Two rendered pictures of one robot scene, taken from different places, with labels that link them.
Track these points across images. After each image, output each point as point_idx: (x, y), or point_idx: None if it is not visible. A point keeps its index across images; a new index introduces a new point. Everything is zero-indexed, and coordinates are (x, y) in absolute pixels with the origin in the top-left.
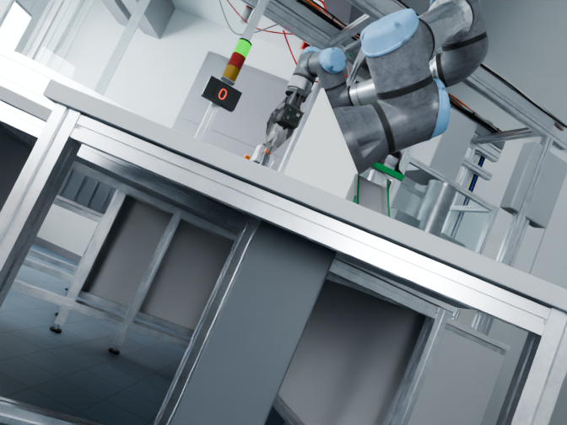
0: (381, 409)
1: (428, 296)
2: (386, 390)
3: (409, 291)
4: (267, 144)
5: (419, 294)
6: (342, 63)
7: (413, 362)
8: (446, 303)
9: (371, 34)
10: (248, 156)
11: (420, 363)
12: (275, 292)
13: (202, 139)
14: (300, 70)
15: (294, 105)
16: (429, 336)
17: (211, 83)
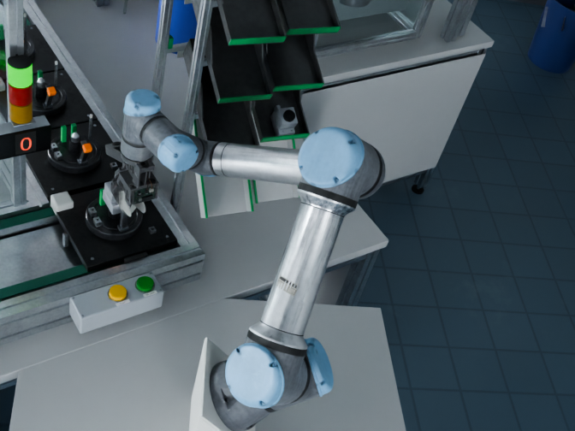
0: (323, 294)
1: (354, 256)
2: (325, 279)
3: (332, 265)
4: (123, 210)
5: (344, 260)
6: (194, 156)
7: (347, 286)
8: (376, 247)
9: (238, 400)
10: (89, 150)
11: (354, 291)
12: None
13: (23, 182)
14: (133, 140)
15: (142, 185)
16: (360, 273)
17: (4, 144)
